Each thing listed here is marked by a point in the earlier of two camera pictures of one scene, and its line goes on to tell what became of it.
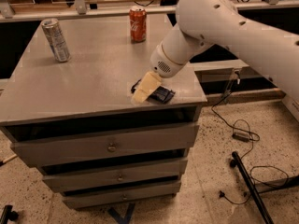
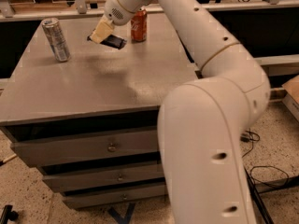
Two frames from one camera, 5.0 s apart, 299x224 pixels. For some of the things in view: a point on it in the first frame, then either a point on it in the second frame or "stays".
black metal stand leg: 263,187 stays
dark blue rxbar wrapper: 161,95 -> 112,40
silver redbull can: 56,40 stays
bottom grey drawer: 117,197 stays
